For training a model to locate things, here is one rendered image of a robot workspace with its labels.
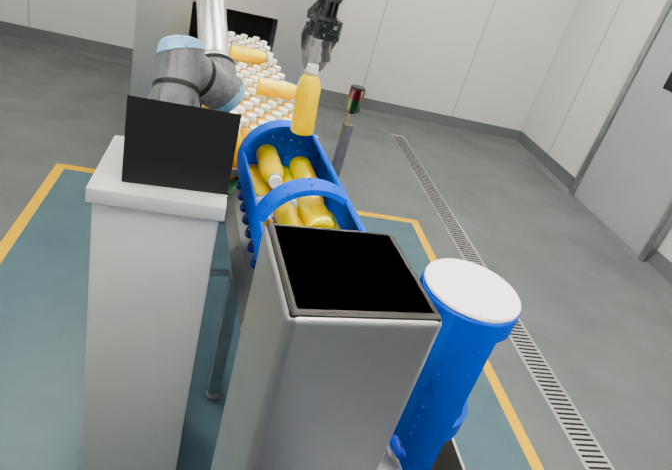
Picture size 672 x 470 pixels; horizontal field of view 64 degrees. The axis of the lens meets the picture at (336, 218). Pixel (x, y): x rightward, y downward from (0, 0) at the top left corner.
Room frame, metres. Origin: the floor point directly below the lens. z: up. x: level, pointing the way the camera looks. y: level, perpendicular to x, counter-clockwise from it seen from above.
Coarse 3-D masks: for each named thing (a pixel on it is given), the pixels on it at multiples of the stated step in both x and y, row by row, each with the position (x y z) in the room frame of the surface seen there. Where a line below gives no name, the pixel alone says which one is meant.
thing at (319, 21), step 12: (324, 0) 1.52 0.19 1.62; (336, 0) 1.48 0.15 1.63; (324, 12) 1.48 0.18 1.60; (336, 12) 1.49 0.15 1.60; (312, 24) 1.52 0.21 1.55; (324, 24) 1.47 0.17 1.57; (336, 24) 1.48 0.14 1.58; (312, 36) 1.47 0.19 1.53; (324, 36) 1.47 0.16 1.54; (336, 36) 1.49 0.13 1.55
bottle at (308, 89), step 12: (300, 84) 1.51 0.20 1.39; (312, 84) 1.51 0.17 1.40; (300, 96) 1.51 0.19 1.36; (312, 96) 1.51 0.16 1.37; (300, 108) 1.51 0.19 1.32; (312, 108) 1.51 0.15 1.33; (300, 120) 1.50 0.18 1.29; (312, 120) 1.52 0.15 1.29; (300, 132) 1.50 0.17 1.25; (312, 132) 1.53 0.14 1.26
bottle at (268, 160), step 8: (256, 152) 1.59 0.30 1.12; (264, 152) 1.55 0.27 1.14; (272, 152) 1.55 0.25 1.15; (264, 160) 1.50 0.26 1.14; (272, 160) 1.49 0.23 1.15; (280, 160) 1.54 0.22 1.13; (264, 168) 1.46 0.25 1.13; (272, 168) 1.46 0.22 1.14; (280, 168) 1.47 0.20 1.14; (264, 176) 1.45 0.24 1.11; (280, 176) 1.45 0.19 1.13
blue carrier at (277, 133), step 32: (256, 128) 1.59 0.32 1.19; (288, 128) 1.58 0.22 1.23; (256, 160) 1.61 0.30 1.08; (288, 160) 1.64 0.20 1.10; (320, 160) 1.68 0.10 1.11; (288, 192) 1.19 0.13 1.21; (320, 192) 1.21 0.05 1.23; (256, 224) 1.16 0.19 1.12; (352, 224) 1.31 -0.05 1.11; (256, 256) 1.09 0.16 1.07
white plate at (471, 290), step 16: (432, 272) 1.31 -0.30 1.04; (448, 272) 1.33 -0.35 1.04; (464, 272) 1.36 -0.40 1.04; (480, 272) 1.39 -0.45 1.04; (432, 288) 1.23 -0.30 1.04; (448, 288) 1.25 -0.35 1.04; (464, 288) 1.28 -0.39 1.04; (480, 288) 1.30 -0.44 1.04; (496, 288) 1.32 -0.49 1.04; (512, 288) 1.35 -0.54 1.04; (448, 304) 1.18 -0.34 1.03; (464, 304) 1.20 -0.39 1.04; (480, 304) 1.22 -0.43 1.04; (496, 304) 1.24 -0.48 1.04; (512, 304) 1.27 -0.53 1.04; (480, 320) 1.16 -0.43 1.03; (496, 320) 1.17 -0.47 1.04
